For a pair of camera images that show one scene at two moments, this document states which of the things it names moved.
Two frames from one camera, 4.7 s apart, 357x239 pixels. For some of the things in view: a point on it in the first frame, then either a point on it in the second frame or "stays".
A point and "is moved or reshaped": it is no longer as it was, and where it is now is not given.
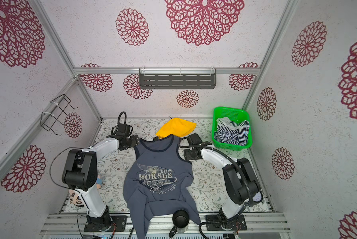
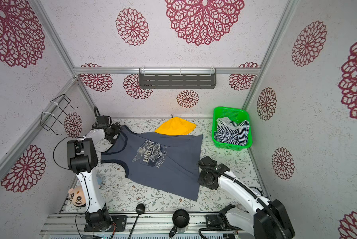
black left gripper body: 132,141 to 114,130
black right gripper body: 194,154 to 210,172
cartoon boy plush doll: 75,196 stays
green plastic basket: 236,115 stays
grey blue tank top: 157,184 is moved or reshaped
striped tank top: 231,132 stays
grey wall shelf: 177,78 stays
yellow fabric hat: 180,127 stays
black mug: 180,220 stays
